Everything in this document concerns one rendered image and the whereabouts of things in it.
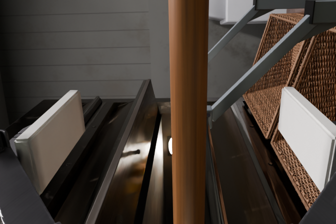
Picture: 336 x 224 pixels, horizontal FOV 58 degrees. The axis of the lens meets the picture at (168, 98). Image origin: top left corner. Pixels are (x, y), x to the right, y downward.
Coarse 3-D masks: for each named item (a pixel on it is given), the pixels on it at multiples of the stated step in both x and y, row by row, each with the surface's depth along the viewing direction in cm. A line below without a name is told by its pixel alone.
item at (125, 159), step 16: (144, 96) 151; (144, 112) 143; (128, 128) 114; (144, 128) 136; (128, 144) 105; (144, 144) 130; (112, 160) 92; (128, 160) 102; (144, 160) 124; (112, 176) 84; (128, 176) 98; (112, 192) 81; (128, 192) 95; (96, 208) 72; (112, 208) 79; (128, 208) 92
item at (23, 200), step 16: (0, 144) 13; (0, 160) 12; (16, 160) 12; (0, 176) 11; (16, 176) 11; (0, 192) 10; (16, 192) 10; (32, 192) 10; (0, 208) 9; (16, 208) 9; (32, 208) 9
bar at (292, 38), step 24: (264, 0) 102; (288, 0) 102; (312, 0) 57; (240, 24) 106; (312, 24) 59; (216, 48) 109; (288, 48) 61; (264, 72) 62; (240, 96) 64; (216, 168) 46; (216, 192) 40; (216, 216) 35
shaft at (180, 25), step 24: (168, 0) 22; (192, 0) 21; (192, 24) 22; (192, 48) 22; (192, 72) 23; (192, 96) 23; (192, 120) 24; (192, 144) 25; (192, 168) 26; (192, 192) 26; (192, 216) 27
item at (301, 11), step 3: (288, 9) 178; (291, 9) 173; (294, 9) 168; (297, 9) 164; (300, 9) 160; (303, 9) 156; (288, 12) 178; (291, 12) 173; (294, 12) 168; (297, 12) 164; (300, 12) 160; (303, 12) 156; (291, 27) 173; (282, 66) 190; (285, 81) 185; (327, 108) 131
